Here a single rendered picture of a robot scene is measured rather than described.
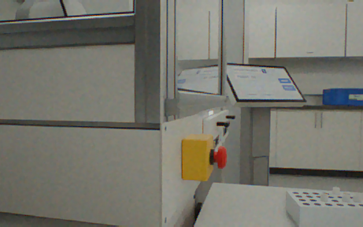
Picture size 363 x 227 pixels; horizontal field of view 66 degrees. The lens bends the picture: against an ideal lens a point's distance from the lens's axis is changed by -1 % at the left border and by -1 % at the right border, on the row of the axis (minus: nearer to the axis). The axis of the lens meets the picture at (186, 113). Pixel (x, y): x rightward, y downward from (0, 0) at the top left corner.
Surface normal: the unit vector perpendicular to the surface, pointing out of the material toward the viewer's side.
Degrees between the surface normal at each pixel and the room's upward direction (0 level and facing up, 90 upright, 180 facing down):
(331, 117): 90
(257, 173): 90
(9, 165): 90
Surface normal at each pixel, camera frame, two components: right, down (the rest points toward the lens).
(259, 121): 0.40, 0.05
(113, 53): -0.22, 0.05
